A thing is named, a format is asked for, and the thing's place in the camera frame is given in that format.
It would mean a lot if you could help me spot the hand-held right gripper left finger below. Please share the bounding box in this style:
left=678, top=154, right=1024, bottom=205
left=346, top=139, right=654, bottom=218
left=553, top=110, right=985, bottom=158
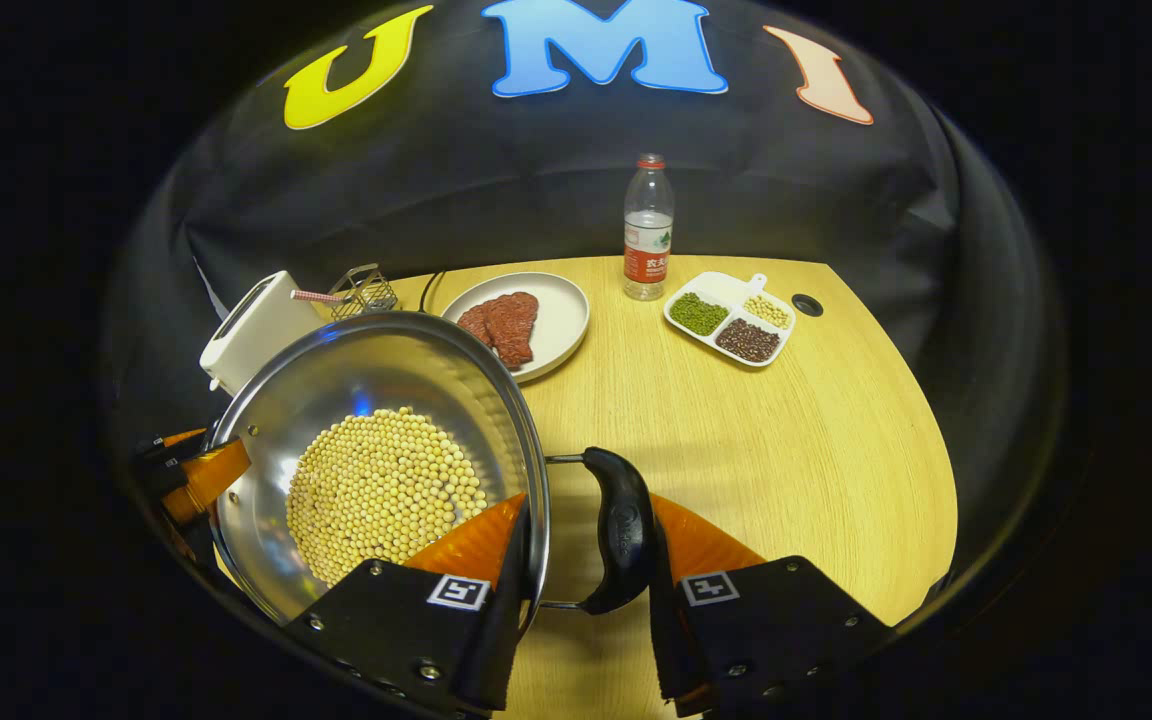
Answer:
left=284, top=490, right=535, bottom=716

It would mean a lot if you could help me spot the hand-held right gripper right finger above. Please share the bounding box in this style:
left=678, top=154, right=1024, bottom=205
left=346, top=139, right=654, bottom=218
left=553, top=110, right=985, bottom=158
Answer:
left=648, top=492, right=895, bottom=717

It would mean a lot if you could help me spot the stainless steel pot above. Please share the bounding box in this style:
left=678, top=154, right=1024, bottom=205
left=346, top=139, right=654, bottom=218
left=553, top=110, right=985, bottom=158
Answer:
left=206, top=310, right=657, bottom=626

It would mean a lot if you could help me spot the white toaster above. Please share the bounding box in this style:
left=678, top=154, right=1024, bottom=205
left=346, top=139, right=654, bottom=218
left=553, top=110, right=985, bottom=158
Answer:
left=199, top=270, right=322, bottom=396

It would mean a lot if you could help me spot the pile of yellow soybeans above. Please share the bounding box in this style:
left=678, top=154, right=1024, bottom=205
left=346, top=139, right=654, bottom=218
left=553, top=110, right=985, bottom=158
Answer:
left=286, top=405, right=489, bottom=588

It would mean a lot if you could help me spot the brown meat piece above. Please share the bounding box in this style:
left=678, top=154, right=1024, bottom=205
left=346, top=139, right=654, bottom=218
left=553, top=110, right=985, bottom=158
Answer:
left=456, top=300, right=497, bottom=351
left=481, top=291, right=541, bottom=369

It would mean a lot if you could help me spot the heap of dark beans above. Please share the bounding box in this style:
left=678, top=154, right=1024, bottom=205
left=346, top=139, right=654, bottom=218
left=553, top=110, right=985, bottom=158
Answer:
left=715, top=318, right=782, bottom=363

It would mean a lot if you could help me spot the round white plate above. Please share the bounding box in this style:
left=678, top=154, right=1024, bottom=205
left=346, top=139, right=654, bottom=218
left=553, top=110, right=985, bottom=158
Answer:
left=441, top=272, right=591, bottom=385

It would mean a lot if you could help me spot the heap of green mung beans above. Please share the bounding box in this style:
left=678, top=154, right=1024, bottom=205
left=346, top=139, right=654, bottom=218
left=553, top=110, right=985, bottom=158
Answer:
left=669, top=292, right=729, bottom=337

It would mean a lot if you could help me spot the small heap of pale beans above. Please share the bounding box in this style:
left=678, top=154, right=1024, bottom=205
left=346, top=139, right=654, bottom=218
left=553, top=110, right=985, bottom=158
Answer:
left=744, top=294, right=792, bottom=329

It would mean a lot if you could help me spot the white divided dish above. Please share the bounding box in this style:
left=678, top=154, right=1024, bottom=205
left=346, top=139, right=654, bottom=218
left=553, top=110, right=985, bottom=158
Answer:
left=663, top=271, right=797, bottom=369

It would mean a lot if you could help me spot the clear plastic water bottle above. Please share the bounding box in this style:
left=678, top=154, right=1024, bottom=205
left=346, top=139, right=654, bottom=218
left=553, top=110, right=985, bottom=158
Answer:
left=622, top=153, right=675, bottom=302

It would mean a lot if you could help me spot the wire mesh basket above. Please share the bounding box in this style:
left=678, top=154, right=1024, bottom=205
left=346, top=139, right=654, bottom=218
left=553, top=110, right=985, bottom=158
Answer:
left=291, top=263, right=400, bottom=321

